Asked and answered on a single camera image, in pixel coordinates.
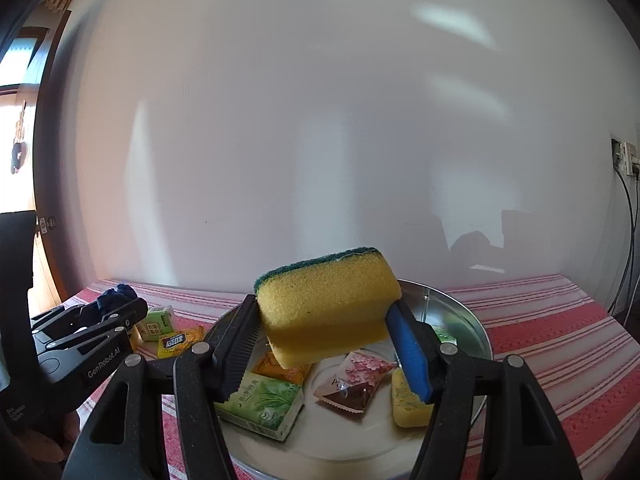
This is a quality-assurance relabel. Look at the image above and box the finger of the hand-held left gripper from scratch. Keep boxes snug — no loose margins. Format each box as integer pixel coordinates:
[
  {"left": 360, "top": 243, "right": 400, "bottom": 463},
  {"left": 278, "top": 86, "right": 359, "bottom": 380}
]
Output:
[
  {"left": 30, "top": 297, "right": 148, "bottom": 333},
  {"left": 34, "top": 309, "right": 149, "bottom": 355}
]

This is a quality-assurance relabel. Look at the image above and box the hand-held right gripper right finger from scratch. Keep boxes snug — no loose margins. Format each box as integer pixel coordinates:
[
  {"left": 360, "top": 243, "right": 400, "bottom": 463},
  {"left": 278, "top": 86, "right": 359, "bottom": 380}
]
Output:
[{"left": 385, "top": 300, "right": 583, "bottom": 480}]

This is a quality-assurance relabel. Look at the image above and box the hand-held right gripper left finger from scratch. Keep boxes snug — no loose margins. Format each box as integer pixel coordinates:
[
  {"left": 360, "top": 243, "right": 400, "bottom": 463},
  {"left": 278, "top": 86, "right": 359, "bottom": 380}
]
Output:
[{"left": 62, "top": 294, "right": 266, "bottom": 480}]

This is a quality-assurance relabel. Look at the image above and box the yellow cracker packet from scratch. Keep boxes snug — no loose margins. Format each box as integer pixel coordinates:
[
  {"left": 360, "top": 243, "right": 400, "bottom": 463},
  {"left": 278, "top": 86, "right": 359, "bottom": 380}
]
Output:
[
  {"left": 250, "top": 347, "right": 313, "bottom": 386},
  {"left": 157, "top": 326, "right": 206, "bottom": 359}
]

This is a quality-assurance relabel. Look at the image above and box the pink floral packet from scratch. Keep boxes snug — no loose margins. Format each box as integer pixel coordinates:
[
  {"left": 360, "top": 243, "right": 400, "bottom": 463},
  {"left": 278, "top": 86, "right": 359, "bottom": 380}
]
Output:
[{"left": 313, "top": 351, "right": 396, "bottom": 413}]

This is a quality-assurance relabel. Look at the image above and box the yellow green scouring sponge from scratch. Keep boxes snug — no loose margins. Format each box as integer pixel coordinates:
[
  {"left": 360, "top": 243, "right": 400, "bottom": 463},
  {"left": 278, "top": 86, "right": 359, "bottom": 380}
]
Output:
[
  {"left": 391, "top": 367, "right": 435, "bottom": 429},
  {"left": 253, "top": 246, "right": 403, "bottom": 368}
]

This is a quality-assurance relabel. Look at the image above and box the small green tissue pack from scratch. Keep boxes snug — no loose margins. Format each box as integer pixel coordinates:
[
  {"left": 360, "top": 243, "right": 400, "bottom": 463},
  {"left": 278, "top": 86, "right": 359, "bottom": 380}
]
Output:
[{"left": 135, "top": 305, "right": 176, "bottom": 342}]

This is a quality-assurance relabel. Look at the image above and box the blue round metal tin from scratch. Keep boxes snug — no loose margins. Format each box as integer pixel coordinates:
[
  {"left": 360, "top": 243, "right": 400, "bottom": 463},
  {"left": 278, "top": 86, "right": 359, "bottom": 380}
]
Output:
[{"left": 200, "top": 279, "right": 493, "bottom": 480}]

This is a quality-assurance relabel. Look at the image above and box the person's left hand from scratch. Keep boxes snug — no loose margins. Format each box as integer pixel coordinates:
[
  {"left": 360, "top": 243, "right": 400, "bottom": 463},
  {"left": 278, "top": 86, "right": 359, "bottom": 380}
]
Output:
[{"left": 10, "top": 405, "right": 78, "bottom": 466}]

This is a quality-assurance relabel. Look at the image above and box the wooden door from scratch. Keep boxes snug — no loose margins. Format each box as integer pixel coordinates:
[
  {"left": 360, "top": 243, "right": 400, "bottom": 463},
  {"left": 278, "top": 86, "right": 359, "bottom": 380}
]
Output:
[{"left": 0, "top": 0, "right": 81, "bottom": 311}]

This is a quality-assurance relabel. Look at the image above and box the red white striped tablecloth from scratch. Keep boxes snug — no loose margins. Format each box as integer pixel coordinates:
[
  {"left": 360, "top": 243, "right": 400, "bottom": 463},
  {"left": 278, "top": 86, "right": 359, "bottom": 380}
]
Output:
[{"left": 30, "top": 274, "right": 640, "bottom": 480}]

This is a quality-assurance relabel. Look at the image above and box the hanging door decoration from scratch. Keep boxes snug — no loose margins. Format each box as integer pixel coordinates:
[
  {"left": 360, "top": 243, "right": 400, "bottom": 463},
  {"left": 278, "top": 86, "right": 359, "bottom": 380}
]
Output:
[{"left": 10, "top": 102, "right": 28, "bottom": 173}]

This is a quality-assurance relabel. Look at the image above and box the white wall socket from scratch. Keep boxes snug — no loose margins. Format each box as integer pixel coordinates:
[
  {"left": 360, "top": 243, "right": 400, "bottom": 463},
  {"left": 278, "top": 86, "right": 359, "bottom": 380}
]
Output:
[{"left": 610, "top": 132, "right": 640, "bottom": 178}]

